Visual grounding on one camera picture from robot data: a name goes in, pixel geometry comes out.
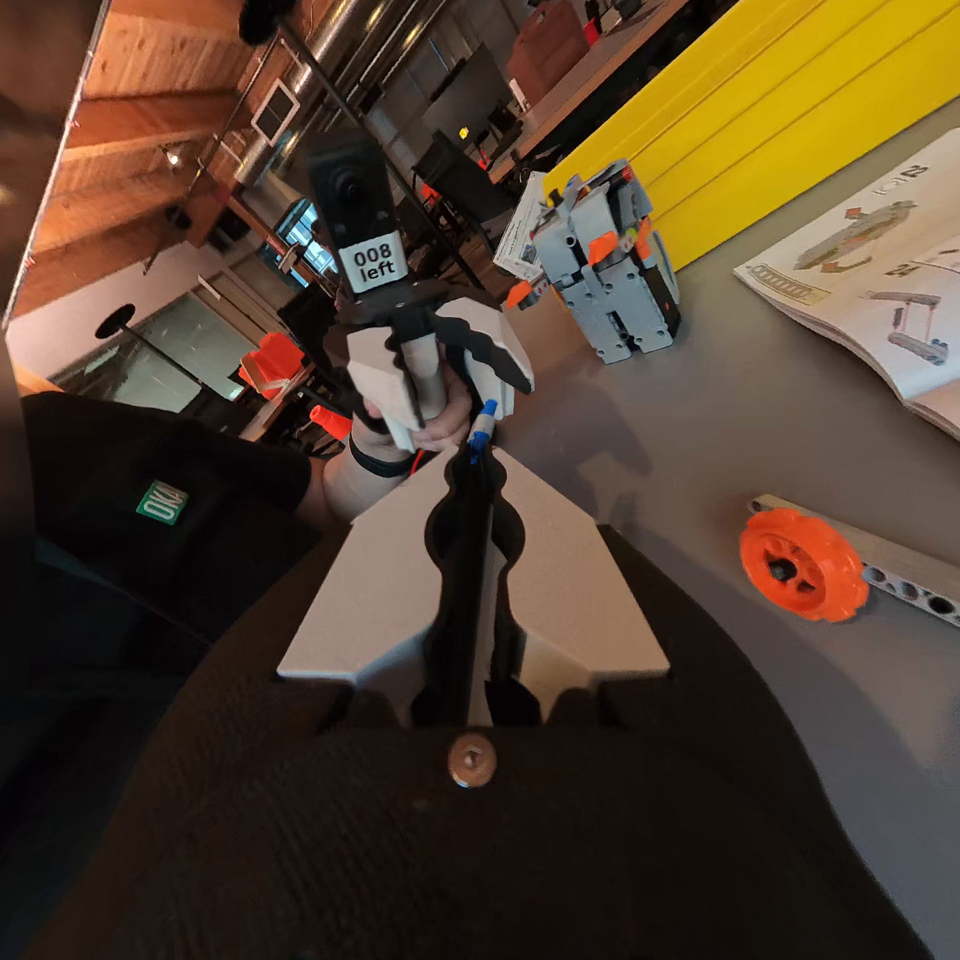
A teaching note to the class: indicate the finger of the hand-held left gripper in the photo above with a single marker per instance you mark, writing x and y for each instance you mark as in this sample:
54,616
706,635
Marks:
495,345
382,375

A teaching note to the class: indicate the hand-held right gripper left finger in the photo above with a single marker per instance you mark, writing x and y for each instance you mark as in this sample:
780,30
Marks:
360,615

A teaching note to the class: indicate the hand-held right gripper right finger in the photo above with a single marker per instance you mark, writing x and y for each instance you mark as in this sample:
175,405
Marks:
585,615

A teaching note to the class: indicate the grey connector with blue pins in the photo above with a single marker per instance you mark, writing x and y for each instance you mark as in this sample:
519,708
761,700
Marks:
484,420

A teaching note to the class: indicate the person's left forearm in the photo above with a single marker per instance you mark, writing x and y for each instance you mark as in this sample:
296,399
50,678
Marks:
360,495

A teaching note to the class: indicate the grey desk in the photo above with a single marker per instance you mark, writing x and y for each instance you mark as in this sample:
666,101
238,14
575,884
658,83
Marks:
712,420

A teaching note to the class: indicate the wood-edged desk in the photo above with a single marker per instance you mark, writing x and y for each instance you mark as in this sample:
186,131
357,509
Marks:
622,75

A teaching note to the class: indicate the person's left hand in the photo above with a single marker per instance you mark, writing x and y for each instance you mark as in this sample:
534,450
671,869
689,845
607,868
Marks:
450,431

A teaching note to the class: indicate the orange reflective vest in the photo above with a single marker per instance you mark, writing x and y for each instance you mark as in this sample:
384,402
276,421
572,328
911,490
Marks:
330,424

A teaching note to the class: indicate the black wristband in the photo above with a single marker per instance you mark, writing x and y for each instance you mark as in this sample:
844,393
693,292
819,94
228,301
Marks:
375,469

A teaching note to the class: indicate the printed instruction sheet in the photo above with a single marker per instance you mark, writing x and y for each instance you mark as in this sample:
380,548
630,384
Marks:
517,240

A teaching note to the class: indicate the grey orange toy robot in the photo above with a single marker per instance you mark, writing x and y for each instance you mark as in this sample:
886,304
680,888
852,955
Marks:
600,300

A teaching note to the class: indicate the brown bag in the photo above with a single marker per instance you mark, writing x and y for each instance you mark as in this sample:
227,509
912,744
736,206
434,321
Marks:
547,52

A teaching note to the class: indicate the orange toy wheel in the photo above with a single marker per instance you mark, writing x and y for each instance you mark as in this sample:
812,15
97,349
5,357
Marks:
840,585

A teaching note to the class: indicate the long grey perforated beam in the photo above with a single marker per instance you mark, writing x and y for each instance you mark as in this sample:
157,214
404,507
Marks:
915,570

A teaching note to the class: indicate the open instruction booklet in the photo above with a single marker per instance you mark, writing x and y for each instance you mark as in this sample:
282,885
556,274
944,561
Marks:
862,300

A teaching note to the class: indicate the yellow plastic bin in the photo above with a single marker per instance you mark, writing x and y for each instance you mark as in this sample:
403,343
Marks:
787,112

